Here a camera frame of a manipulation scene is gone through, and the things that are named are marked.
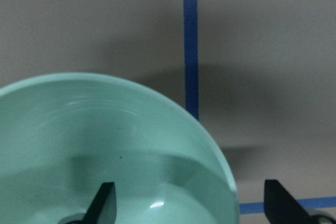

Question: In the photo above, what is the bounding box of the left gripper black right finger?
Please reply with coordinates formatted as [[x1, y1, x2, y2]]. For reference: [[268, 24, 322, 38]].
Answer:
[[264, 179, 318, 224]]

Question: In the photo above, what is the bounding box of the green bowl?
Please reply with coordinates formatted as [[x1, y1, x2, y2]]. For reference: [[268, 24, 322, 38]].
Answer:
[[1, 73, 240, 223]]

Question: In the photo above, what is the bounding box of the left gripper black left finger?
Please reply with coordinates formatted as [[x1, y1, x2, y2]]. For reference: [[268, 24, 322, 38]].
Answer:
[[82, 182, 117, 223]]

